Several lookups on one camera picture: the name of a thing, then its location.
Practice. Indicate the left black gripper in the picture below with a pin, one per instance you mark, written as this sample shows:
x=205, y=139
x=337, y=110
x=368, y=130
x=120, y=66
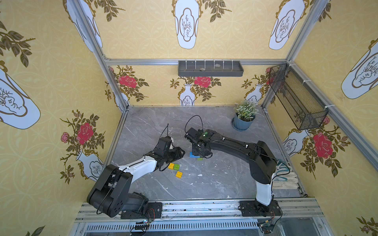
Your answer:
x=176, y=153

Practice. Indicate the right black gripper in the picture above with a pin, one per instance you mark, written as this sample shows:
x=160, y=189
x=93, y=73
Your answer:
x=199, y=149

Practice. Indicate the yellow lego brick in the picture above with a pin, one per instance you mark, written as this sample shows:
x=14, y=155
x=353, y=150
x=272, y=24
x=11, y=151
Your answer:
x=179, y=174
x=171, y=165

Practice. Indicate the blue long lego brick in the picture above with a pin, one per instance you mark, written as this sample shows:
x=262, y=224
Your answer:
x=193, y=156

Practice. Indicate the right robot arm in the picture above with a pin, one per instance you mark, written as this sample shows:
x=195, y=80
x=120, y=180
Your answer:
x=262, y=163

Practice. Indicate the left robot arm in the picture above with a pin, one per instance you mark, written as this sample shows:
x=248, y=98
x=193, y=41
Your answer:
x=110, y=194

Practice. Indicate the potted plant blue pot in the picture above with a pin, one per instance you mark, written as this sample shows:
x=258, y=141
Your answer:
x=245, y=113

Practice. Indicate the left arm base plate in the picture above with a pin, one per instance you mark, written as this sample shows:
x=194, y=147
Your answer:
x=152, y=210

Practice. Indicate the grey wall shelf tray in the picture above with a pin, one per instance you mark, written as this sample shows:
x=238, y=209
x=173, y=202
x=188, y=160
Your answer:
x=210, y=68

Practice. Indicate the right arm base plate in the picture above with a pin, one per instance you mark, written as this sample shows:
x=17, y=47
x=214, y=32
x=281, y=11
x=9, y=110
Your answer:
x=255, y=208

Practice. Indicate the black wire mesh basket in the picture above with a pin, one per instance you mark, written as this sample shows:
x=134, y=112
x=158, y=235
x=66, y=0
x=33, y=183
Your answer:
x=303, y=106

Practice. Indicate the aluminium front rail frame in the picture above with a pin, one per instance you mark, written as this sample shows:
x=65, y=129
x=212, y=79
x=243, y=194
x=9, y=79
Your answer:
x=300, y=217

